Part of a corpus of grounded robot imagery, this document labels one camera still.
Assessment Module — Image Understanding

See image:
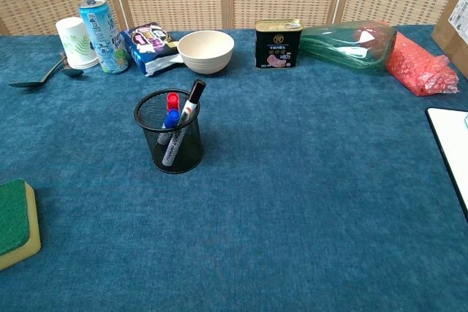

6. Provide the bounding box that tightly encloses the blue capped marker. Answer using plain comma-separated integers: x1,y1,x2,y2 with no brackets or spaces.
156,108,181,145

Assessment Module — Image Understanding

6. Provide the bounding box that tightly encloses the red white marker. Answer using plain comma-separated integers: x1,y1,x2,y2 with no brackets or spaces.
161,91,181,130

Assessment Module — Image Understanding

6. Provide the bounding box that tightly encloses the red bubble wrap roll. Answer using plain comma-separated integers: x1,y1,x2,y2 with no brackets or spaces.
360,19,460,97

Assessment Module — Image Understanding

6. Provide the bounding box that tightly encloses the short metal spoon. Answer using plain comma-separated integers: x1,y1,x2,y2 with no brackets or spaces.
58,53,86,79

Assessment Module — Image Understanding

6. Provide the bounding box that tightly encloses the long metal spoon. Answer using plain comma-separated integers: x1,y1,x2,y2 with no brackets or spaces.
7,56,69,89

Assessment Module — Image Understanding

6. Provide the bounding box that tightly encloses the green and yellow sponge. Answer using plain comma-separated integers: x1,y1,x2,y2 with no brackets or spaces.
0,178,42,272

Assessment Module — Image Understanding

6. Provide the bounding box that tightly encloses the black pen cup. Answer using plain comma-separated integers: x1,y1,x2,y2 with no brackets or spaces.
133,88,205,174

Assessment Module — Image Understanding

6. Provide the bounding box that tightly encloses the dark blue printed packet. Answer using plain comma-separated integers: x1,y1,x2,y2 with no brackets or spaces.
119,22,185,77

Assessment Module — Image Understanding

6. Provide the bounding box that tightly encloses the blue table mat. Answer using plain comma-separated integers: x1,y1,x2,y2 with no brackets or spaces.
0,25,468,312

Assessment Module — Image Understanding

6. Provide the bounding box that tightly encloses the beige bowl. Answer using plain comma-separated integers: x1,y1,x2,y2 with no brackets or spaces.
177,30,235,75

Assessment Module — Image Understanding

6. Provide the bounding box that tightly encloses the white paper cup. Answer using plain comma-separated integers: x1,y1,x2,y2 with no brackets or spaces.
55,16,100,69

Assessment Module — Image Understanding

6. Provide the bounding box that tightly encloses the black capped marker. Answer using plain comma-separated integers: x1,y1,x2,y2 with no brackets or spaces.
162,78,207,167

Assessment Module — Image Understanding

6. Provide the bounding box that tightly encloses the green spray bottle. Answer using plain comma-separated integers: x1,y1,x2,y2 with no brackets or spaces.
299,20,398,70

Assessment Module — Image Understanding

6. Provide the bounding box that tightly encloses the brown cardboard box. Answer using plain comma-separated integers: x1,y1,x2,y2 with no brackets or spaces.
431,0,468,79

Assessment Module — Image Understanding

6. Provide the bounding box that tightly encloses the white whiteboard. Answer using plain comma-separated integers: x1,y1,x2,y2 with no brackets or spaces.
426,107,468,222

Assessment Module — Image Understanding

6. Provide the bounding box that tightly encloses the black luncheon meat tin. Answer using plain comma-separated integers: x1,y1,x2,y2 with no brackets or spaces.
254,18,304,69

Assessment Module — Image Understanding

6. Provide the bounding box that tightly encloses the light blue drink can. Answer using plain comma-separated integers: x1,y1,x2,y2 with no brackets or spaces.
78,0,130,75

